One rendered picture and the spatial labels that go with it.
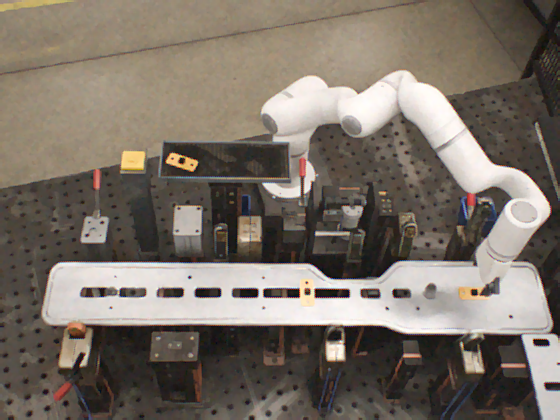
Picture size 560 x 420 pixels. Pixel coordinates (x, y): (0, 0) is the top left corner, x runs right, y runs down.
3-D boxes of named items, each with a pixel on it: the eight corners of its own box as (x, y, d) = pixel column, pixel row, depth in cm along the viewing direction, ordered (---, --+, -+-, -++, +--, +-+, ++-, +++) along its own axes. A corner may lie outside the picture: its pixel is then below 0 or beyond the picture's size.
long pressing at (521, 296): (37, 335, 178) (36, 332, 176) (52, 260, 190) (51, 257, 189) (555, 335, 185) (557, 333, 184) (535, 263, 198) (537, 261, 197)
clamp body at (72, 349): (77, 424, 194) (49, 376, 164) (85, 374, 202) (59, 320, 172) (115, 423, 194) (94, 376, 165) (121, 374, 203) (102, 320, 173)
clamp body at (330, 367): (307, 413, 198) (318, 368, 170) (305, 373, 205) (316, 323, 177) (338, 413, 199) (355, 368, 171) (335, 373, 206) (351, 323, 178)
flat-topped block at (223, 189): (212, 256, 227) (207, 174, 191) (213, 236, 232) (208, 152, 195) (242, 256, 228) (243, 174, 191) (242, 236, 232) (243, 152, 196)
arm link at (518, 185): (466, 120, 170) (536, 218, 172) (426, 153, 163) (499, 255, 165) (490, 107, 162) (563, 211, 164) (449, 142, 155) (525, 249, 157)
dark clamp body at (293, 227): (271, 300, 219) (276, 236, 188) (270, 265, 227) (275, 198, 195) (304, 301, 220) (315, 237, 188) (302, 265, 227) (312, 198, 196)
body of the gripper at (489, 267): (483, 228, 172) (470, 251, 181) (491, 264, 166) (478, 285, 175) (512, 229, 172) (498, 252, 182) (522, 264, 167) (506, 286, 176)
